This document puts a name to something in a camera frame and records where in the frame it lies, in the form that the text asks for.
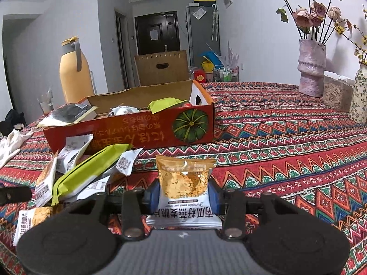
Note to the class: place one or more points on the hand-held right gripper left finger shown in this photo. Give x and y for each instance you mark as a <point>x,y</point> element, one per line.
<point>152,197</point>

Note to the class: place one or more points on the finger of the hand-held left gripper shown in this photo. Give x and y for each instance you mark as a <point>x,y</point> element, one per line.
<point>17,195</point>

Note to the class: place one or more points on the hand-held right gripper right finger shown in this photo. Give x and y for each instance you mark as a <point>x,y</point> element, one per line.
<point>215,199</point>

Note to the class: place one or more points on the white oat crisp snack packet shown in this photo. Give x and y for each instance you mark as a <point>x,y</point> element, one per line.
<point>185,183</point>
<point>123,111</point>

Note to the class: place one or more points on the pile of oat crisp packets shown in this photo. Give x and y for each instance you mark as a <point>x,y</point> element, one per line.
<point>71,151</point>

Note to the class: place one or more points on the orange cardboard box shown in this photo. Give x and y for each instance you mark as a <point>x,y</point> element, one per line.
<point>129,131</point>

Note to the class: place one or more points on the lime green snack packet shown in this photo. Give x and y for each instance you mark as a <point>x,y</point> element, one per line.
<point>165,104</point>
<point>86,174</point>

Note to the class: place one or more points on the long striped yellow snack packet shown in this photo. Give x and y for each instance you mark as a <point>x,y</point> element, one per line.
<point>68,114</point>

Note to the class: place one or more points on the white cotton glove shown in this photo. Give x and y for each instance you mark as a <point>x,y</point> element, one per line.
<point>11,146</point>

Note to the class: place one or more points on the patterned red tablecloth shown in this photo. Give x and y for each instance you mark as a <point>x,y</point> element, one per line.
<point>286,149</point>

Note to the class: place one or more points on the clear drinking glass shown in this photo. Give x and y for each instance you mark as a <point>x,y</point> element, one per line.
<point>46,104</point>

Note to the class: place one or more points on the red bag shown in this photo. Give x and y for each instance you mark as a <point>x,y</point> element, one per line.
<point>200,76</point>

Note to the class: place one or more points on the yellow thermos jug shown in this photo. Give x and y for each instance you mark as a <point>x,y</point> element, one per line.
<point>74,77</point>

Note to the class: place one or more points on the yellow bag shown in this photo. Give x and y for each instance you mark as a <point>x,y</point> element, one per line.
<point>207,66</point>

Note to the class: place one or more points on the blue plastic object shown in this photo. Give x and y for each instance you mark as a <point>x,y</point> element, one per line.
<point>212,57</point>

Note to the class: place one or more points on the pink ribbed vase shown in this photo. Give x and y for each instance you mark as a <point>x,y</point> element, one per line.
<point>311,71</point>

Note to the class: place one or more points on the clear jar of seeds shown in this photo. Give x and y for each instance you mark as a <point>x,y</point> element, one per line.
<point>337,94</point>

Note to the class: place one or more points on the dark entrance door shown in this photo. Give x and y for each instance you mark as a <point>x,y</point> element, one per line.
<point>169,34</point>

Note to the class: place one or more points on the grey refrigerator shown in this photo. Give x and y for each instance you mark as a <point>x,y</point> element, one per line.
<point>200,34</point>

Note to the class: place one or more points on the floral patterned vase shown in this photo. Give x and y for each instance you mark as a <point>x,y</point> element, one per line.
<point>359,100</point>

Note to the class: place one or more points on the pale hanging umbrella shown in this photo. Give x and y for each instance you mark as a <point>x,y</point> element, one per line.
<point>214,23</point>

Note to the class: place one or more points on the dried pink flowers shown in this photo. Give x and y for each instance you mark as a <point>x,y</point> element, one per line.
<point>304,18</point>

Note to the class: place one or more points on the floral white vase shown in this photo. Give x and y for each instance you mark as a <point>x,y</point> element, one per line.
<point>340,29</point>

